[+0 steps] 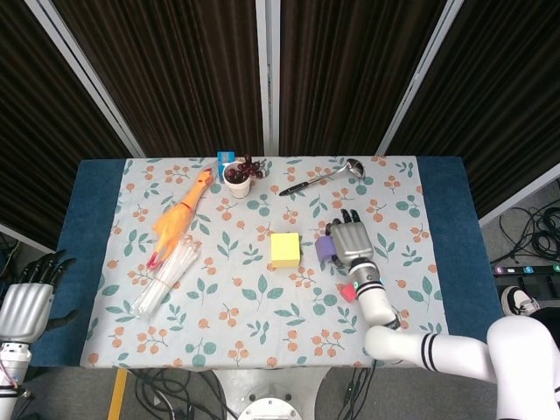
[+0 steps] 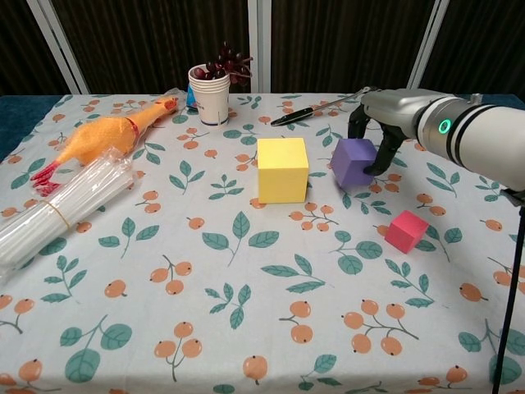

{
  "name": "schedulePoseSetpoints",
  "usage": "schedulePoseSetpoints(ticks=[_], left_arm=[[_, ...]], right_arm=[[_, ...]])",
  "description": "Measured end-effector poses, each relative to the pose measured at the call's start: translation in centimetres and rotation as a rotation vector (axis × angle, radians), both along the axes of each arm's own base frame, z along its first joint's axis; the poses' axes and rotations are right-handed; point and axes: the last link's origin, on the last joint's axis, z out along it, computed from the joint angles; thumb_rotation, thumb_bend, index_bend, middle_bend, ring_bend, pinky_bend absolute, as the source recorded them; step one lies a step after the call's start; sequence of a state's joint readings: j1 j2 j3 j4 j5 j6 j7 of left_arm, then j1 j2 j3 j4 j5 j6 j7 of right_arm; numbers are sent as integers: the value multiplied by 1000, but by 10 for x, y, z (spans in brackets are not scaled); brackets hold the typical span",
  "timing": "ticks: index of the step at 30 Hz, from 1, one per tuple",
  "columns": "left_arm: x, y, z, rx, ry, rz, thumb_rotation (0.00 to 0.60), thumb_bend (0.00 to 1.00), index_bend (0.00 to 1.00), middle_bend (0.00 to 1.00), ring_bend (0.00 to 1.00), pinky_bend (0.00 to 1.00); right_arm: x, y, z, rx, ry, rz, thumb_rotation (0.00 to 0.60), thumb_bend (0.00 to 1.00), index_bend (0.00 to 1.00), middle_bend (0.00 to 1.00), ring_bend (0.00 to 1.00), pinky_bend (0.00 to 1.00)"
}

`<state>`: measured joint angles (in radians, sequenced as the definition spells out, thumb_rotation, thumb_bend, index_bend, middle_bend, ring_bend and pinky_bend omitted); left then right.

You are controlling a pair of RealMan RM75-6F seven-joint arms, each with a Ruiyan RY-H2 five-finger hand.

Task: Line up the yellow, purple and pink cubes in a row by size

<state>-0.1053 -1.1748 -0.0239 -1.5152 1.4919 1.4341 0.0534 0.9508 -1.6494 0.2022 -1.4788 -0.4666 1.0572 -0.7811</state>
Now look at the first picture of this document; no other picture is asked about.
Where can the small blue packet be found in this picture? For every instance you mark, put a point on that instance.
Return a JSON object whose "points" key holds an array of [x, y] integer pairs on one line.
{"points": [[225, 156]]}

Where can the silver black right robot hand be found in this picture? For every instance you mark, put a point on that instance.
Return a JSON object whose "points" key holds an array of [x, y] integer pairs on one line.
{"points": [[352, 242]]}

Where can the bunch of dark grapes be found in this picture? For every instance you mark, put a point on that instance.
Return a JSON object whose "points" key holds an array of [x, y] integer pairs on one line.
{"points": [[249, 168]]}

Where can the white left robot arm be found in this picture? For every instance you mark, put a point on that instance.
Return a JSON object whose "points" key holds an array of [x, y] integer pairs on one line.
{"points": [[11, 367]]}

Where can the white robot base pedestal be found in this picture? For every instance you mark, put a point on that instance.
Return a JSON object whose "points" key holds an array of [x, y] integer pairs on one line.
{"points": [[271, 402]]}

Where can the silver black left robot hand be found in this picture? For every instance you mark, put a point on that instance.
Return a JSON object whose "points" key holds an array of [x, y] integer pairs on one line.
{"points": [[22, 306]]}

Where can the dark corrugated partition panel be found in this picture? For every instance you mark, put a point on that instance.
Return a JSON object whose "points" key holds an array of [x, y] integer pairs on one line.
{"points": [[175, 65], [350, 65], [503, 96], [35, 131]]}

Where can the bundle of clear straws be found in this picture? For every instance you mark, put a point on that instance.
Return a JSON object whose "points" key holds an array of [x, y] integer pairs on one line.
{"points": [[164, 280]]}

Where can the large yellow foam cube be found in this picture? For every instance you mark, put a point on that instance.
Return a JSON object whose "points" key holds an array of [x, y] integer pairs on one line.
{"points": [[284, 249]]}

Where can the yellow rubber chicken toy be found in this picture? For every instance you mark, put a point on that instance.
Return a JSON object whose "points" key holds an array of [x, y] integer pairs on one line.
{"points": [[175, 219]]}

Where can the blue table cover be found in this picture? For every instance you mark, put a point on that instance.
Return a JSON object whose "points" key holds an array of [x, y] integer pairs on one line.
{"points": [[464, 227]]}

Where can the white partition frame post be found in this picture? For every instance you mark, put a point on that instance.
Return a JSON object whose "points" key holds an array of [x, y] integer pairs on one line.
{"points": [[268, 65], [87, 79], [415, 83]]}

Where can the small pink foam cube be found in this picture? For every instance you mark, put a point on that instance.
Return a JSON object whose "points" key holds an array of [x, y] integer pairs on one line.
{"points": [[348, 294]]}

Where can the black power strip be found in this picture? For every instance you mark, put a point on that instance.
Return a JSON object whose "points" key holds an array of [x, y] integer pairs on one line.
{"points": [[525, 269]]}

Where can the stack of white paper cups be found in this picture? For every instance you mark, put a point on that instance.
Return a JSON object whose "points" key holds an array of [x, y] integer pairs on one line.
{"points": [[238, 188]]}

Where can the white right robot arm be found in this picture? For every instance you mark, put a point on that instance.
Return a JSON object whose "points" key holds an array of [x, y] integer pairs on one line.
{"points": [[450, 350]]}

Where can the floral fruit print tablecloth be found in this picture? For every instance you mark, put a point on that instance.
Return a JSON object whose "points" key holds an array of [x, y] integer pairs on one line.
{"points": [[262, 315]]}

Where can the yellow floor tape strip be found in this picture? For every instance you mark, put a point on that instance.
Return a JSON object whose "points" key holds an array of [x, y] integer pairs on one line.
{"points": [[116, 394]]}

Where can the white and black shoe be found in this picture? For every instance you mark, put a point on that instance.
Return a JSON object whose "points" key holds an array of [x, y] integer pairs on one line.
{"points": [[518, 302]]}

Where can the medium purple foam cube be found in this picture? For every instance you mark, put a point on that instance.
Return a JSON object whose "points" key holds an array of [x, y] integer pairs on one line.
{"points": [[324, 248]]}

